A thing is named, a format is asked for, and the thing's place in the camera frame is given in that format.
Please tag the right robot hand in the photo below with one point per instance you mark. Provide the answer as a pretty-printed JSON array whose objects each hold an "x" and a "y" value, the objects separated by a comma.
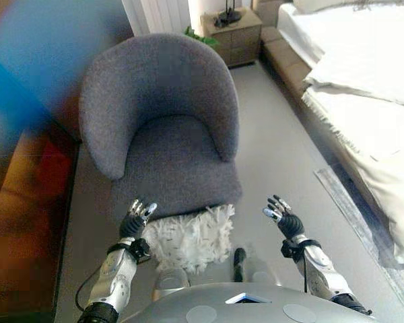
[{"x": 291, "y": 225}]

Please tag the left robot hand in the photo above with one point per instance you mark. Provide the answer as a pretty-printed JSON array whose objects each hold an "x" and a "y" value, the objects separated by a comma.
[{"x": 133, "y": 225}]

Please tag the white fringed cushion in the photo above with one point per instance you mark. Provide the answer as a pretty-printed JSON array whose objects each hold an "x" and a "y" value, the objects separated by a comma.
[{"x": 188, "y": 239}]

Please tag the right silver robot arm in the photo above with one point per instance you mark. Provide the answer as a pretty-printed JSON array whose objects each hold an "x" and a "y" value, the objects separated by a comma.
[{"x": 323, "y": 269}]

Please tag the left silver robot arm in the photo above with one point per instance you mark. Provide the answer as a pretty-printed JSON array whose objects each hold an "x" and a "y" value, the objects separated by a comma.
[{"x": 116, "y": 279}]

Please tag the grey patterned rug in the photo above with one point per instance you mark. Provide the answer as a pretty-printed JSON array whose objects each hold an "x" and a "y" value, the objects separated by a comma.
[{"x": 350, "y": 205}]

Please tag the grey robot torso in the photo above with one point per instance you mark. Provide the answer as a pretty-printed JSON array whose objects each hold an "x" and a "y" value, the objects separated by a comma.
[{"x": 242, "y": 306}]

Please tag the reddish brown wooden cabinet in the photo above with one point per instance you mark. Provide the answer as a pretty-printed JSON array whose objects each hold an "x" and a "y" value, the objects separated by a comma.
[{"x": 27, "y": 208}]

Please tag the cream fringed bed blanket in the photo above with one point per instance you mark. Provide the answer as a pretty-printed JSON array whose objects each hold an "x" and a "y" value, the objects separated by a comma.
[{"x": 384, "y": 148}]

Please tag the grey fabric armchair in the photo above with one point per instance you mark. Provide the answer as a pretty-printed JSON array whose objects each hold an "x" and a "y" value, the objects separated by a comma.
[{"x": 155, "y": 84}]

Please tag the light wooden nightstand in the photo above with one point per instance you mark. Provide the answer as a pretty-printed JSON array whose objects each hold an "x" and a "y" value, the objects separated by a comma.
[{"x": 239, "y": 40}]

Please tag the white bed duvet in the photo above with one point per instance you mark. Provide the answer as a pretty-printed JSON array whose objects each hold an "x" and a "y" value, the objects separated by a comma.
[{"x": 357, "y": 43}]

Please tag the green leafy plant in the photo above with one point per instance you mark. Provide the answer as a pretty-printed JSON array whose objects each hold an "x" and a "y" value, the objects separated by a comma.
[{"x": 202, "y": 37}]

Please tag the black lamp base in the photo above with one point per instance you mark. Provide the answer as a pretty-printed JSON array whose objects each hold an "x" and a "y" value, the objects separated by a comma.
[{"x": 227, "y": 15}]

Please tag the beige upholstered bed frame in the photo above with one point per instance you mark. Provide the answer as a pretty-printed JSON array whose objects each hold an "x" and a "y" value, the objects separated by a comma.
[{"x": 286, "y": 60}]

